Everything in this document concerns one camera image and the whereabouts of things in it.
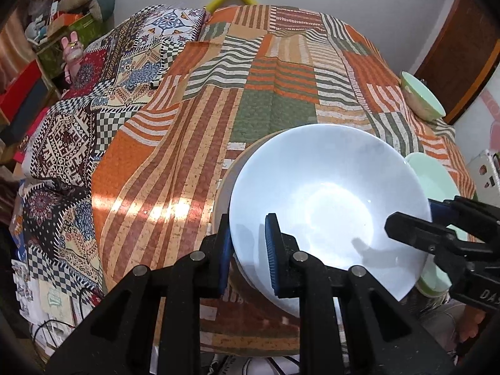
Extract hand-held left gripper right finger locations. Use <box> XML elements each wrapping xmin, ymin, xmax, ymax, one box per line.
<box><xmin>265</xmin><ymin>214</ymin><xmax>456</xmax><ymax>375</ymax></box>

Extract black floor cable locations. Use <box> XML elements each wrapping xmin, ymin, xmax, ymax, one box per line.
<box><xmin>31</xmin><ymin>287</ymin><xmax>106</xmax><ymax>350</ymax></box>

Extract green storage box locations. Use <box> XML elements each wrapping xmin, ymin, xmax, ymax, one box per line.
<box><xmin>37</xmin><ymin>13</ymin><xmax>99</xmax><ymax>79</ymax></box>

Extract orange striped patchwork blanket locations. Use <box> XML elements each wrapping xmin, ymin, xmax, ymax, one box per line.
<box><xmin>92</xmin><ymin>4</ymin><xmax>478</xmax><ymax>357</ymax></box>

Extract white patterned box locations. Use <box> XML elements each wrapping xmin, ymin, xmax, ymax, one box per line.
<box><xmin>468</xmin><ymin>149</ymin><xmax>500</xmax><ymax>201</ymax></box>

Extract red box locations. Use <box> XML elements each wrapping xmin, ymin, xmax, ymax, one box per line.
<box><xmin>0</xmin><ymin>60</ymin><xmax>43</xmax><ymax>115</ymax></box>

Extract white paper with green print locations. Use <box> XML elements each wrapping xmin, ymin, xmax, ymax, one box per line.
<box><xmin>37</xmin><ymin>281</ymin><xmax>77</xmax><ymax>327</ymax></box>

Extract green plate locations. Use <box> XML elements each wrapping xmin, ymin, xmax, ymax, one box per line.
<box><xmin>403</xmin><ymin>152</ymin><xmax>469</xmax><ymax>298</ymax></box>

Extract pink rabbit toy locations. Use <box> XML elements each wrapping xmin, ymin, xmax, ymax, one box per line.
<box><xmin>60</xmin><ymin>30</ymin><xmax>85</xmax><ymax>83</ymax></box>

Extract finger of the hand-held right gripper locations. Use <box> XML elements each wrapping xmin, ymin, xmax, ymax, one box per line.
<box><xmin>427</xmin><ymin>196</ymin><xmax>500</xmax><ymax>243</ymax></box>
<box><xmin>384</xmin><ymin>211</ymin><xmax>471</xmax><ymax>260</ymax></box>

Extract green bowl with beige outside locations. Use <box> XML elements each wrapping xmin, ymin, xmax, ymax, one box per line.
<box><xmin>399</xmin><ymin>71</ymin><xmax>446</xmax><ymax>123</ymax></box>

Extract multicolour patterned patchwork blanket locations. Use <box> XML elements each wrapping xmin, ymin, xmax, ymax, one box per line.
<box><xmin>17</xmin><ymin>5</ymin><xmax>208</xmax><ymax>306</ymax></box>

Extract white bowl with dark spots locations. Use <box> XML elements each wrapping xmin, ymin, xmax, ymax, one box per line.
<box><xmin>228</xmin><ymin>124</ymin><xmax>433</xmax><ymax>319</ymax></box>

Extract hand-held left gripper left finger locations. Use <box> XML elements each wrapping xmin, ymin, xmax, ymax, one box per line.
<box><xmin>45</xmin><ymin>214</ymin><xmax>236</xmax><ymax>375</ymax></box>

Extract person's right hand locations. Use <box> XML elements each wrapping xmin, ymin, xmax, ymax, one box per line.
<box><xmin>459</xmin><ymin>304</ymin><xmax>491</xmax><ymax>345</ymax></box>

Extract brown wooden door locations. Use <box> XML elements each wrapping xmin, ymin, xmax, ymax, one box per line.
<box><xmin>414</xmin><ymin>0</ymin><xmax>500</xmax><ymax>126</ymax></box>

